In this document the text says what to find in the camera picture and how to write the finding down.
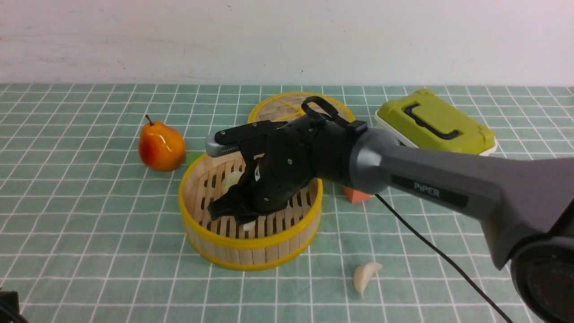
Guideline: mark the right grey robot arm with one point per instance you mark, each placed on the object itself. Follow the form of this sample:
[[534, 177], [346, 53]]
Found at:
[[525, 207]]

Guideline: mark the pale dumpling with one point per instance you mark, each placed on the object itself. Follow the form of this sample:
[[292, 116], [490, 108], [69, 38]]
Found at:
[[230, 179]]

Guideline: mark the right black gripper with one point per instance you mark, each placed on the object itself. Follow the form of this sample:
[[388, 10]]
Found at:
[[277, 157]]

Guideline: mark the bamboo steamer lid yellow rim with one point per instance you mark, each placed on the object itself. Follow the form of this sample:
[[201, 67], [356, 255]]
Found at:
[[287, 107]]

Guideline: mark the bamboo steamer tray yellow rim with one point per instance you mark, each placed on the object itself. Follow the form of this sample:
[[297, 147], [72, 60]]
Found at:
[[269, 242]]

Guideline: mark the orange cube block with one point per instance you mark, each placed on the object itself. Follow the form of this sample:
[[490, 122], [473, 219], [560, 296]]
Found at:
[[354, 196]]

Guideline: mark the small green block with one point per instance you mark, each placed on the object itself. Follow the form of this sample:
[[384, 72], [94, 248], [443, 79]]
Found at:
[[190, 158]]

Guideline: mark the green checked tablecloth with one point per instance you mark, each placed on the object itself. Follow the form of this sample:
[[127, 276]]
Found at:
[[90, 235]]

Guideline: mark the orange red toy pear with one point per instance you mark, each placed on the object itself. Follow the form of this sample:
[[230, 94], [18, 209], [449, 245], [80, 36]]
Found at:
[[160, 147]]

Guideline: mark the white dumpling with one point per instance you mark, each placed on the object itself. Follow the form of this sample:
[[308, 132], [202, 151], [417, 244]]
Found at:
[[363, 275], [249, 226]]

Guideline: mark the green lid white box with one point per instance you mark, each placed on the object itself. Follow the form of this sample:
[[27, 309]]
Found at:
[[423, 120]]

